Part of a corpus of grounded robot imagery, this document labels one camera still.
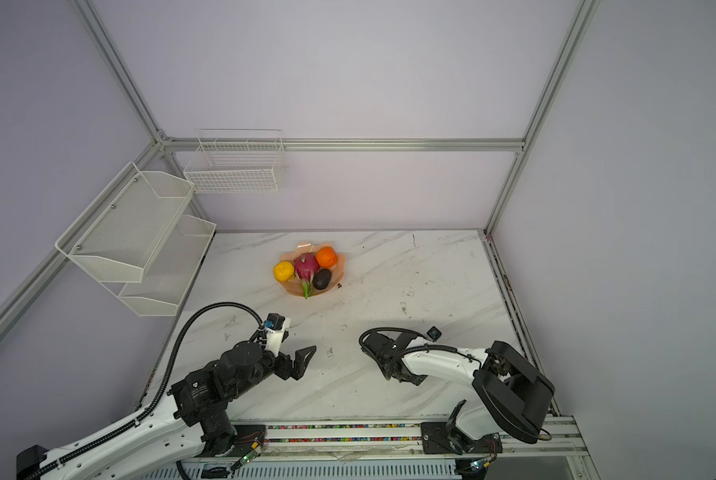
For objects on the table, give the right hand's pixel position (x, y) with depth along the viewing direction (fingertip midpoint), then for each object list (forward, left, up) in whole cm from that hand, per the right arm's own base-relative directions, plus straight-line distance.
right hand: (405, 359), depth 86 cm
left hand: (-2, +28, +15) cm, 32 cm away
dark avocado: (+26, +27, +5) cm, 38 cm away
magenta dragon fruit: (+28, +33, +9) cm, 44 cm away
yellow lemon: (+25, +39, +10) cm, 47 cm away
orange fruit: (+33, +26, +7) cm, 43 cm away
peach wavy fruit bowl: (+24, +37, +3) cm, 44 cm away
